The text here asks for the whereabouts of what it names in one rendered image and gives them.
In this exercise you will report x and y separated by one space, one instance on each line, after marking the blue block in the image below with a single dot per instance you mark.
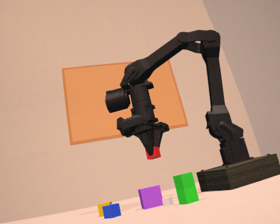
111 211

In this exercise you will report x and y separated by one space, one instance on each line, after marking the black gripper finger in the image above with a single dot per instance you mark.
146 136
157 138

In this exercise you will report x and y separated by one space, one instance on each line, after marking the green block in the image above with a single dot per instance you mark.
184 181
187 196

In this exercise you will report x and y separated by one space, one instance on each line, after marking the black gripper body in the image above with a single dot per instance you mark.
143 118

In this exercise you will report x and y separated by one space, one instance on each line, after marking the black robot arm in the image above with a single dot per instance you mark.
135 83

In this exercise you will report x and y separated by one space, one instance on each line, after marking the small white block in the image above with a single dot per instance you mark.
167 201

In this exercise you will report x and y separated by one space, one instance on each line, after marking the purple block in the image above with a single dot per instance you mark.
150 197

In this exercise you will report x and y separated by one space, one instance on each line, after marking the red block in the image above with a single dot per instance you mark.
155 155

